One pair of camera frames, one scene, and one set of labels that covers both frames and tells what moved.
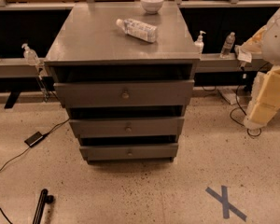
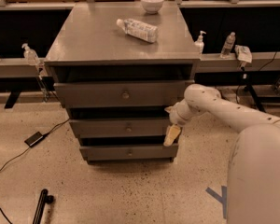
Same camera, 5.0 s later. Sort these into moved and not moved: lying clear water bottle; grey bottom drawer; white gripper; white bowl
Moved: white gripper
Not moved: white bowl; grey bottom drawer; lying clear water bottle
